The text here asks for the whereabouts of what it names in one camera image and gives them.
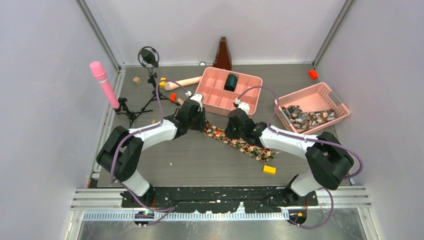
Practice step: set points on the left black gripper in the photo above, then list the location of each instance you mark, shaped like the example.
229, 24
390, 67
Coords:
200, 125

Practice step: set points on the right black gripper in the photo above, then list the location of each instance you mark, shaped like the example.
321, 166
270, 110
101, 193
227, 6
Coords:
229, 131

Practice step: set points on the floral patterned necktie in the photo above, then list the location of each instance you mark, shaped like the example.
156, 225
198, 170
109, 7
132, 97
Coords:
255, 152

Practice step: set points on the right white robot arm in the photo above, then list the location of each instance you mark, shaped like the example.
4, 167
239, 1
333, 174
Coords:
328, 162

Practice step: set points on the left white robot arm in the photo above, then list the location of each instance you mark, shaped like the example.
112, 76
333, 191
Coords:
121, 152

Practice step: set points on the patterned ties in basket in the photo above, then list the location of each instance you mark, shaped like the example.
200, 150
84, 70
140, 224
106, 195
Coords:
305, 120

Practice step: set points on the wooden cylinder block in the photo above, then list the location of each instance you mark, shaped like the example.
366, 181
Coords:
180, 101

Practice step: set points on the small orange block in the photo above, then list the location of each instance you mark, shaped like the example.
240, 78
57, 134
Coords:
173, 97

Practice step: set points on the pink divided organizer tray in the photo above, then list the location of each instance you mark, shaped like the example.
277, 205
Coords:
218, 100

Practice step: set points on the yellow cube block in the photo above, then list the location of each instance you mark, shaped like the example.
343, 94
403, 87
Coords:
162, 82

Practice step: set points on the dark green rolled tie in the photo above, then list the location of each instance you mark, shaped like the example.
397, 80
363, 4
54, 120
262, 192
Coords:
231, 82

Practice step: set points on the yellow block near front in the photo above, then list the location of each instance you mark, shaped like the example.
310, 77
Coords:
269, 170

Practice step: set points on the wooden cube block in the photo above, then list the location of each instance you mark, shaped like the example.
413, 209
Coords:
137, 81

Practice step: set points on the brown wooden metronome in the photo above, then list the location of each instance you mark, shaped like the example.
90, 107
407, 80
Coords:
223, 59

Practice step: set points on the pink perforated basket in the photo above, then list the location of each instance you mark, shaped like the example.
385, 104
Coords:
318, 97

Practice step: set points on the black microphone with tripod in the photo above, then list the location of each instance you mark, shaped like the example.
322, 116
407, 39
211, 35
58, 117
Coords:
148, 58

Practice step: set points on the red block far corner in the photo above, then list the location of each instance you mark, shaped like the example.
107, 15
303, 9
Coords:
313, 74

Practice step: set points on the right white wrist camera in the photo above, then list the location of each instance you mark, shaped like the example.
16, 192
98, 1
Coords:
238, 104

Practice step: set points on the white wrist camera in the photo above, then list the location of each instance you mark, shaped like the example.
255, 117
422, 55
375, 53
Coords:
197, 97
238, 104

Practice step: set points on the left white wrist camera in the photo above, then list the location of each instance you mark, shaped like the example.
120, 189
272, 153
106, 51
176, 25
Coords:
197, 97

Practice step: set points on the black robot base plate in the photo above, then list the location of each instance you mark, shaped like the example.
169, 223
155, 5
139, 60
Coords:
220, 200

